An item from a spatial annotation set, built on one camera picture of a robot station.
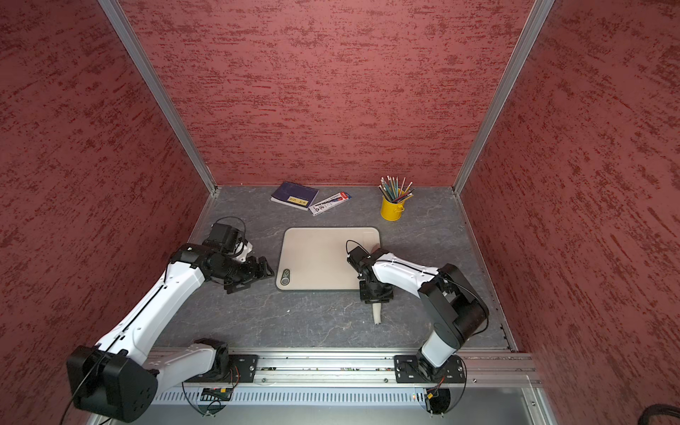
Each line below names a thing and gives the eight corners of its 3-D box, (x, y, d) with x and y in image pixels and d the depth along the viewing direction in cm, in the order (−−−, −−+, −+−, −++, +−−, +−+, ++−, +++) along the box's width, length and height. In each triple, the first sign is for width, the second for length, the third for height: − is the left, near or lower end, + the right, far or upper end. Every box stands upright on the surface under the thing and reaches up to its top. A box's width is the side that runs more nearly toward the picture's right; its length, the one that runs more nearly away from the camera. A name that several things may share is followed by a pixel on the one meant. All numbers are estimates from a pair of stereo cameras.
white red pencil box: (314, 217, 113) (314, 214, 111) (309, 210, 115) (308, 207, 113) (350, 198, 120) (350, 195, 118) (344, 192, 122) (344, 189, 121)
